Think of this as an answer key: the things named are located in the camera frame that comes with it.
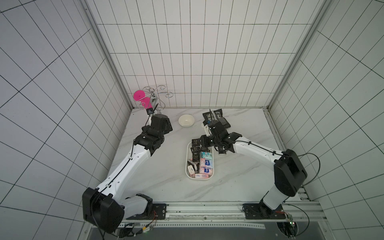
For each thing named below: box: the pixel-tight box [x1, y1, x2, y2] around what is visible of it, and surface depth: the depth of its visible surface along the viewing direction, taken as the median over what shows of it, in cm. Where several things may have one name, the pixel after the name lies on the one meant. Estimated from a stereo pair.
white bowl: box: [178, 114, 195, 128], surface depth 109 cm
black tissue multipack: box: [202, 108, 231, 130], surface depth 113 cm
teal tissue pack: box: [200, 151, 213, 160], surface depth 89 cm
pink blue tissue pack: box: [200, 157, 213, 169], surface depth 84 cm
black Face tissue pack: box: [191, 138, 200, 147], surface depth 87 cm
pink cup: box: [133, 90, 153, 110], surface depth 89 cm
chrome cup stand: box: [142, 85, 174, 114], surface depth 91 cm
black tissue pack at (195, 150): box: [190, 146, 201, 154], surface depth 94 cm
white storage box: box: [185, 141, 215, 180], surface depth 85 cm
